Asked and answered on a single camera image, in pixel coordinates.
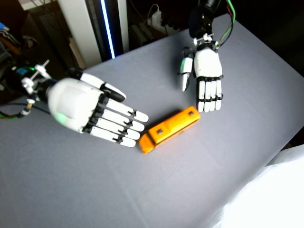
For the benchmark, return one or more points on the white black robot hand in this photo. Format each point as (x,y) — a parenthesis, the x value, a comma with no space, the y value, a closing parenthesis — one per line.
(207,64)
(71,102)

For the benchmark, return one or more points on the yellow toy bus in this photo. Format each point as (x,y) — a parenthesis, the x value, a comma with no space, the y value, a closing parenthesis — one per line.
(166,129)

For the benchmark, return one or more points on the white power strip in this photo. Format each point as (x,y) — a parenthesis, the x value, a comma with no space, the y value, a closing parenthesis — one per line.
(156,19)

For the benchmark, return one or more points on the white column with blue light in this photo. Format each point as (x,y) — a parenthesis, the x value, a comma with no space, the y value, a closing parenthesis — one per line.
(80,28)

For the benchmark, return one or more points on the grey table cloth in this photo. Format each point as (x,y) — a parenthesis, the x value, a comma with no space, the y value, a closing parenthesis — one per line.
(71,190)

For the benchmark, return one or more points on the blue striped cloth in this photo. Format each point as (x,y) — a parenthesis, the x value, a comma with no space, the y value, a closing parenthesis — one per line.
(6,33)

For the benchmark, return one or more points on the bright white board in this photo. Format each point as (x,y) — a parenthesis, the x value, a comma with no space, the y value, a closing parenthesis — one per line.
(273,190)

